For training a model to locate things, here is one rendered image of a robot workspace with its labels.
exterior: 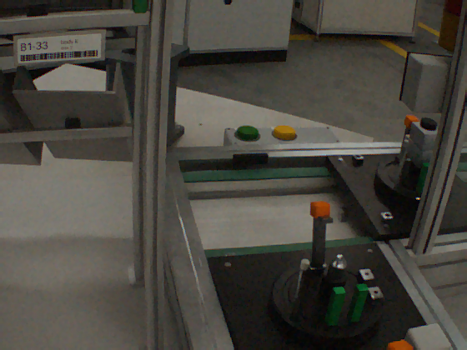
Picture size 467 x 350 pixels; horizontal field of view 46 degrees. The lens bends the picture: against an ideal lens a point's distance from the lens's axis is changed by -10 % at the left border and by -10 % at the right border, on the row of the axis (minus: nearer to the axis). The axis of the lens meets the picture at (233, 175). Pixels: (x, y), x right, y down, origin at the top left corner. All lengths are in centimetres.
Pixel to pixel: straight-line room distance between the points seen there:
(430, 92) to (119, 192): 60
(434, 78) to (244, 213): 39
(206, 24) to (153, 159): 353
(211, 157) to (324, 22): 417
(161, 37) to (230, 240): 43
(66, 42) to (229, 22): 365
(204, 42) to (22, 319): 345
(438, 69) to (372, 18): 464
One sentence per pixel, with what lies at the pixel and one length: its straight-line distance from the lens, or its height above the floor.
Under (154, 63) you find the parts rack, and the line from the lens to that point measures 55.
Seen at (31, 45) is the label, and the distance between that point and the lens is 54.
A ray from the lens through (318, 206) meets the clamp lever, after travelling 71.
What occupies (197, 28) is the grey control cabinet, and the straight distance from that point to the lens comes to 409.
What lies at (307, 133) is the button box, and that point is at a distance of 114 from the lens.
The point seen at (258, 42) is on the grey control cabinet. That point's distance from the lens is 430.
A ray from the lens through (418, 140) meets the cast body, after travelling 95.
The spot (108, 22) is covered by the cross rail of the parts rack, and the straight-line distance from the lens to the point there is 54.
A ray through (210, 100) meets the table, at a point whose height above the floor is 86.
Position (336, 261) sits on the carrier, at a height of 105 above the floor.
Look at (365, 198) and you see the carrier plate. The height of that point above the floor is 97.
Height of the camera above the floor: 145
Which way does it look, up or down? 30 degrees down
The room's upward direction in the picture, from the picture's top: 5 degrees clockwise
